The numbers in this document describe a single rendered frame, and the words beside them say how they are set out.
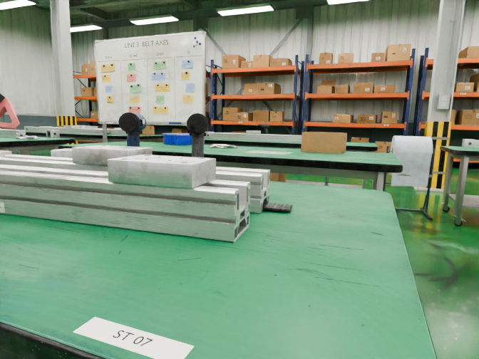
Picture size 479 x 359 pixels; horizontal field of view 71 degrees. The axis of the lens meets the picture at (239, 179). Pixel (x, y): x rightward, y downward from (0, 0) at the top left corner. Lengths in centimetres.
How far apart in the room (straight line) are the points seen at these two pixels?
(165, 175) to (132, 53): 381
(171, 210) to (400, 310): 36
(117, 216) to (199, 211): 16
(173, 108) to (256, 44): 825
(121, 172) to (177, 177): 10
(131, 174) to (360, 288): 39
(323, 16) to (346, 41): 107
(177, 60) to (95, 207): 338
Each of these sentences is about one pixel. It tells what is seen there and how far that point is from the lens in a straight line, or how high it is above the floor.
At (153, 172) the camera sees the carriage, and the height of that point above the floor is 89.
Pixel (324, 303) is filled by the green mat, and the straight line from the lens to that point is 39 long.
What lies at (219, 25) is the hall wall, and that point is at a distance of 1257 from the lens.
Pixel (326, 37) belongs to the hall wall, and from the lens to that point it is 1144.
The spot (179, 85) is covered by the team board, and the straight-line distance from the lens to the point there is 392.
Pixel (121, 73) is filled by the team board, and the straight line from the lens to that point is 441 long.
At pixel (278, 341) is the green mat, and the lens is 33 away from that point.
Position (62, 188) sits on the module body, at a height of 84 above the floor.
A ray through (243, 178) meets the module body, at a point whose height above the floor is 86.
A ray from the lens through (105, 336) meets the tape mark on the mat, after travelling 35.
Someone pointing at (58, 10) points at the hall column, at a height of 348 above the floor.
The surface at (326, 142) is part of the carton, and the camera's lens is 255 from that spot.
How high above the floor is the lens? 97
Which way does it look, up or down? 9 degrees down
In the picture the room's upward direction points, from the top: 1 degrees clockwise
